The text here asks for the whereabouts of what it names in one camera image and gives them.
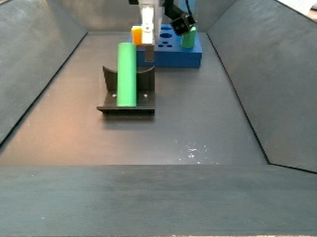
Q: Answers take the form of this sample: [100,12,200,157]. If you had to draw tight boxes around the black curved cradle fixture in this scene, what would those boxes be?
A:
[96,67,155,115]

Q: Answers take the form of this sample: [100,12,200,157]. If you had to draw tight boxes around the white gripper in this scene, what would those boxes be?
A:
[128,0,174,62]

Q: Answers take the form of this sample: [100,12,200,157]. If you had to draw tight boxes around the green hexagonal peg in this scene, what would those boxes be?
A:
[180,28,196,48]

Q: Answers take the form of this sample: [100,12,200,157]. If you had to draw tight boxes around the green cylinder peg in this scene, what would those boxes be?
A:
[116,43,136,106]

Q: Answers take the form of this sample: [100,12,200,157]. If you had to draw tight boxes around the yellow notched block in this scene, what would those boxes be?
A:
[131,26,142,45]

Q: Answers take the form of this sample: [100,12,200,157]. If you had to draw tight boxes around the black camera cable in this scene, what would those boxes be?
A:
[183,0,195,17]

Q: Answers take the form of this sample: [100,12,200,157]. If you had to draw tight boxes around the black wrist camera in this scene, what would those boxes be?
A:
[163,0,195,36]

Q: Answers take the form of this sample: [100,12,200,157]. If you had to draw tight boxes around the blue shape-sorter base block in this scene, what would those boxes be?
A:
[136,24,202,68]

